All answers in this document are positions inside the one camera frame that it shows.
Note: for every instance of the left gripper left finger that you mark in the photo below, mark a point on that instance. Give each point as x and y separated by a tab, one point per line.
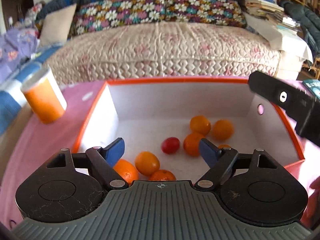
69	185

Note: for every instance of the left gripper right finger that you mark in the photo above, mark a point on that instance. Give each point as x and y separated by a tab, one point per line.
254	188

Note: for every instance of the large orange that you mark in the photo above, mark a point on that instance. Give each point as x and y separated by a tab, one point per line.
126	170

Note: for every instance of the teal paperback book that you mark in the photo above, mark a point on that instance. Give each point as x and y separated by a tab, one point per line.
313	86

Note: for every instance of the white cloth covered side table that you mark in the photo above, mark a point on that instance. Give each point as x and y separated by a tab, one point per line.
293	49

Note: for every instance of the pink floral table cloth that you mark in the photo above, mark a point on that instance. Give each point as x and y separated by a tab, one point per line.
38	142

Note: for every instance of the smooth orange right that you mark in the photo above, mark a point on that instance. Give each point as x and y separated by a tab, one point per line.
222	130

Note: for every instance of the small mandarin far right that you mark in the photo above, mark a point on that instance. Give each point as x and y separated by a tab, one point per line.
191	144

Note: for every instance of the small mandarin edge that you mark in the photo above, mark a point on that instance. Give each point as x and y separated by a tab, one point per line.
200	124

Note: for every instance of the dark green puffer jacket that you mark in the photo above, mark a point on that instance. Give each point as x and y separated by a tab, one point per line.
309	22

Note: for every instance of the orange paper cup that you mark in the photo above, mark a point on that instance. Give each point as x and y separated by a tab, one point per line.
44	96

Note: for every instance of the bumpy mandarin front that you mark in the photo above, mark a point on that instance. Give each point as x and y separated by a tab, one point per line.
162	175

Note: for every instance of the red cherry tomato front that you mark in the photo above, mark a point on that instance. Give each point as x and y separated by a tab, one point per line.
170	145

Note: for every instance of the blue striped blanket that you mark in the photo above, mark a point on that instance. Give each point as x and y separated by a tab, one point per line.
12	99

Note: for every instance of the stack of books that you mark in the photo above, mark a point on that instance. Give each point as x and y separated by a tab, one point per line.
269	10

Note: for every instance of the orange cardboard box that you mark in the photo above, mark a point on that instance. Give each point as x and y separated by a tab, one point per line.
146	112

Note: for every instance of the purple floral bedsheet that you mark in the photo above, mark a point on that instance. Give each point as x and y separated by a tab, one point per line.
17	47

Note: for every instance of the quilted beige bedspread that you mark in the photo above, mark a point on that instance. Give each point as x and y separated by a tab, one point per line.
163	49

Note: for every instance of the floral cushion right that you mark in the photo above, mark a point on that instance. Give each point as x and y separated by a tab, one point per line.
218	12

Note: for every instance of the floral cushion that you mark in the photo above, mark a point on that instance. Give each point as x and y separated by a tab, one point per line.
218	12
106	14

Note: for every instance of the beige plain pillow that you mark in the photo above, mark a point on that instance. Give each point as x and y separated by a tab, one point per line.
56	26

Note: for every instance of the floral cushion left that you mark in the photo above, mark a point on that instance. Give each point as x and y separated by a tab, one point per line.
106	14

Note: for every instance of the dark blue patterned pillow left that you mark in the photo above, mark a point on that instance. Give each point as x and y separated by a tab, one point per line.
55	5

